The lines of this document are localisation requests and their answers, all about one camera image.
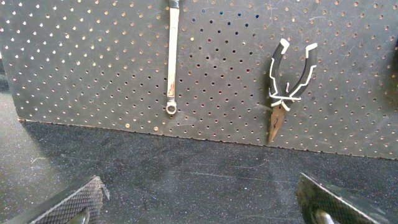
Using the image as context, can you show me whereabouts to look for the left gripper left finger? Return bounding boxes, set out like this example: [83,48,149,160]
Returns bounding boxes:
[6,175,111,224]

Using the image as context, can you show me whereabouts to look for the metal hook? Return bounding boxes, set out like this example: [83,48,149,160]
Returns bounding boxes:
[268,82,303,103]

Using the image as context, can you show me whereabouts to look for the wrench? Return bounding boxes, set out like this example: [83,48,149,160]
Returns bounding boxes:
[164,0,182,116]

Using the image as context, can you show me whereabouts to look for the black pegboard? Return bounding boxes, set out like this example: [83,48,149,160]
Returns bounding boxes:
[0,0,398,161]

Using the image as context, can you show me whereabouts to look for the black and white pliers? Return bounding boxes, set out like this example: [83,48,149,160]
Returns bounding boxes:
[267,37,319,145]

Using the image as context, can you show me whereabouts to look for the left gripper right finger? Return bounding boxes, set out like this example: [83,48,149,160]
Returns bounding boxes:
[297,172,398,224]

